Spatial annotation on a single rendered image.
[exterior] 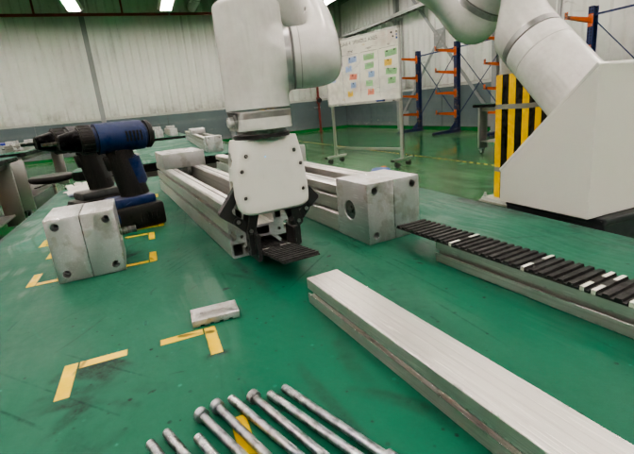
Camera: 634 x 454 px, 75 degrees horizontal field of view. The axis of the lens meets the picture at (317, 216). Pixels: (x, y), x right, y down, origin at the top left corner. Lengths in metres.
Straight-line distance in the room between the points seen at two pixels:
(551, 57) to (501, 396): 0.69
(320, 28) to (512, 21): 0.49
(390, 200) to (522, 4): 0.50
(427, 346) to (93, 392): 0.28
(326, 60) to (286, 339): 0.33
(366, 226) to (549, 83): 0.44
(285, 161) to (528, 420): 0.40
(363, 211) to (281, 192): 0.14
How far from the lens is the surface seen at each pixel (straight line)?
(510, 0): 0.97
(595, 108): 0.75
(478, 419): 0.31
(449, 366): 0.32
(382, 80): 6.39
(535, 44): 0.91
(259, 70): 0.52
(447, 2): 1.02
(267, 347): 0.41
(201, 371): 0.40
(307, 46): 0.53
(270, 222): 0.65
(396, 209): 0.65
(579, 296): 0.46
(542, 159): 0.81
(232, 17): 0.54
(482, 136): 7.14
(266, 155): 0.54
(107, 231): 0.68
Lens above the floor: 0.99
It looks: 15 degrees down
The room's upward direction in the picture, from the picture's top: 5 degrees counter-clockwise
